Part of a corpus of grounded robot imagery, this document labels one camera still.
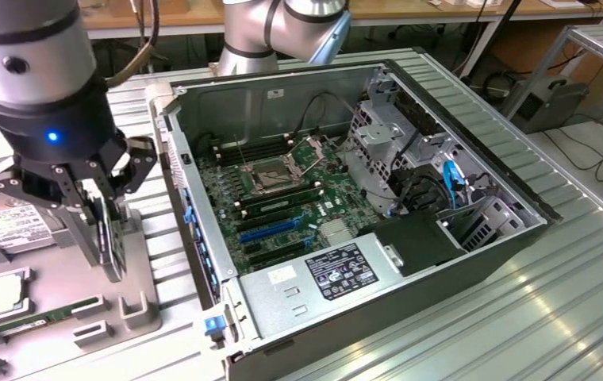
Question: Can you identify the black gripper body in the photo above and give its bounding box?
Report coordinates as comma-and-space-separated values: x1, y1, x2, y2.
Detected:
0, 77, 129, 208

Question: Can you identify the black graphics card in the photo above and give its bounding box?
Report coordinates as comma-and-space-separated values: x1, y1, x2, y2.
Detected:
92, 190, 130, 284

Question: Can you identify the silver hard disk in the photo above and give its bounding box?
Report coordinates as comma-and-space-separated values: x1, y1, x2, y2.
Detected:
0, 188, 65, 256

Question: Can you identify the thin metal locking lever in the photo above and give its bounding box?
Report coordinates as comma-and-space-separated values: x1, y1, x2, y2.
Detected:
232, 133, 251, 166

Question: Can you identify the black RAM slot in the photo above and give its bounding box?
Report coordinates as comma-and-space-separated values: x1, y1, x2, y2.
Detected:
214, 141, 296, 164
210, 133, 293, 156

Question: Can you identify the CPU socket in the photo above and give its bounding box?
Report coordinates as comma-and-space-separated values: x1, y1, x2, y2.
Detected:
244, 156, 304, 196

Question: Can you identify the installed green RAM stick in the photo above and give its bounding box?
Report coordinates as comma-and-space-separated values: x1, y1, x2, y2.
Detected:
233, 187, 324, 218

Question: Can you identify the black expansion slot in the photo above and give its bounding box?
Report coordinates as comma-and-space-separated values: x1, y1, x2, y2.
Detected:
245, 237, 309, 266
233, 210, 304, 236

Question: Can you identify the blue expansion slot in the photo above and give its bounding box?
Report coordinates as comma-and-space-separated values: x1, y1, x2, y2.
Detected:
237, 220, 295, 245

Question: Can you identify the metal socket cover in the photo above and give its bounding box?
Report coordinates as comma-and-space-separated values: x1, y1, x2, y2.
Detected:
284, 133, 329, 176

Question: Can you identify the green motherboard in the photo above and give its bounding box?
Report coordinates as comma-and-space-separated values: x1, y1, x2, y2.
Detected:
194, 133, 377, 275

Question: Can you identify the silver chipset heatsink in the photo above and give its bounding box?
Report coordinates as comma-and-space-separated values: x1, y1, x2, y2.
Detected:
319, 221, 359, 244

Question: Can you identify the grey parts rack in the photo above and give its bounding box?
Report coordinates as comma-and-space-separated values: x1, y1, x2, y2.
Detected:
0, 185, 165, 381

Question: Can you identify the grey power supply unit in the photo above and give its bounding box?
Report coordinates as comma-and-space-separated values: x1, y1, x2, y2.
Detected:
236, 232, 415, 339

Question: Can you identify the blue case latch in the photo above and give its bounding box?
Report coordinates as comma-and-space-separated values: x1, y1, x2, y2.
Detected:
201, 314, 226, 339

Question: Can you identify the silver disk bay cage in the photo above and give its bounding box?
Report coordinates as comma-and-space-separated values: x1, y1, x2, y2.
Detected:
345, 98, 441, 216

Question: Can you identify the black fan shroud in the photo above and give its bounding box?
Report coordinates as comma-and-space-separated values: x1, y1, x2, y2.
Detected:
357, 211, 467, 278

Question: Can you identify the wooden desk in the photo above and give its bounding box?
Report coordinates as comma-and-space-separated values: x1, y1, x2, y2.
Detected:
84, 0, 603, 40

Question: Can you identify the open black PC case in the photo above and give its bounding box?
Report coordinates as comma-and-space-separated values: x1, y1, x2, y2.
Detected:
145, 58, 564, 381

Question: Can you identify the black box device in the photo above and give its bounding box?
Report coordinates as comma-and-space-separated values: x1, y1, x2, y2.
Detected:
514, 76, 591, 134

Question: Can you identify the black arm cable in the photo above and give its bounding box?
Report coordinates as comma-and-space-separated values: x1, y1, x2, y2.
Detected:
105, 0, 162, 88

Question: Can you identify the long black wire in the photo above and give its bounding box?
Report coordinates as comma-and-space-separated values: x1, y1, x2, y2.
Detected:
297, 91, 359, 134

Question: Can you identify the short black wire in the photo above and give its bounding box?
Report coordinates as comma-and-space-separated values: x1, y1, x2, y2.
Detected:
391, 125, 425, 176

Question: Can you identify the blue wire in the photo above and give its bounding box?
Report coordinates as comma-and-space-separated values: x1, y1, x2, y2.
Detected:
440, 158, 467, 210

